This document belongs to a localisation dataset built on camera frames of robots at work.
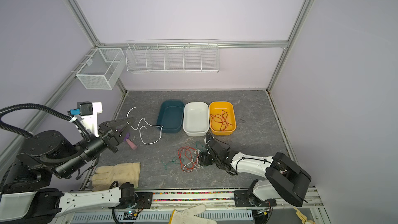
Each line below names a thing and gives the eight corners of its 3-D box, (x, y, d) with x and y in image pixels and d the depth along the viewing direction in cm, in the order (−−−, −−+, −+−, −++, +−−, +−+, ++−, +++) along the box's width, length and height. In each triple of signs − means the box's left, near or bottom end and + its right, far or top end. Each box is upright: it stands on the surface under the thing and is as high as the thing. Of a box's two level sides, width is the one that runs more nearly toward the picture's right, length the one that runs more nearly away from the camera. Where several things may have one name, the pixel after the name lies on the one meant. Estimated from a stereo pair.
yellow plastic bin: (209, 136, 98) (210, 130, 93) (209, 107, 113) (209, 101, 108) (235, 136, 98) (237, 130, 93) (231, 107, 113) (233, 101, 108)
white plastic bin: (181, 136, 98) (180, 132, 93) (184, 107, 113) (183, 101, 108) (209, 136, 98) (209, 132, 93) (208, 107, 113) (208, 101, 108)
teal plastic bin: (156, 133, 99) (154, 128, 94) (163, 105, 114) (161, 99, 109) (182, 133, 99) (181, 128, 94) (185, 105, 114) (184, 99, 109)
